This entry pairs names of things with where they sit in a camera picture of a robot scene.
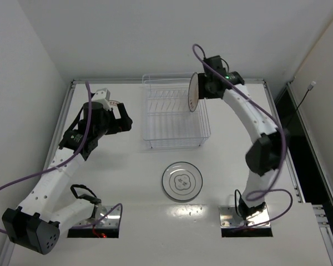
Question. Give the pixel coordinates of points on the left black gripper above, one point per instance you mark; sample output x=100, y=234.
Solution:
x=117, y=119

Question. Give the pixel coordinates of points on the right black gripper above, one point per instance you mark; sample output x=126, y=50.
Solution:
x=201, y=86

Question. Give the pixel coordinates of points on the plate with orange sunburst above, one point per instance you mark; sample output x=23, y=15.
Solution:
x=193, y=92

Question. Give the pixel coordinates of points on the white plate with dark rim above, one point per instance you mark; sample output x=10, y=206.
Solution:
x=182, y=181

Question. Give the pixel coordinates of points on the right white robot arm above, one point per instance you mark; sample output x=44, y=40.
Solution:
x=266, y=156

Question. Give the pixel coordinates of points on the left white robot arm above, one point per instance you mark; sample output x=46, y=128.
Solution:
x=34, y=224

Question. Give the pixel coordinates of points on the plate with green lettering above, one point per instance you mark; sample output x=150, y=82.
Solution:
x=113, y=103

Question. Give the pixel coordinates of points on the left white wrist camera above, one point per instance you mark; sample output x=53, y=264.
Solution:
x=102, y=96

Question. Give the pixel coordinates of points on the white wire dish rack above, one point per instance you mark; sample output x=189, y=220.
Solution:
x=168, y=122

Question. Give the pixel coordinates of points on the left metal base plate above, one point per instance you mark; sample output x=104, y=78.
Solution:
x=106, y=217

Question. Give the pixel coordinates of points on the metal base plate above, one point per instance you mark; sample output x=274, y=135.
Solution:
x=230, y=220
x=106, y=217

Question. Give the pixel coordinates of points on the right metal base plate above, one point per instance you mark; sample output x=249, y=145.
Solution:
x=230, y=220

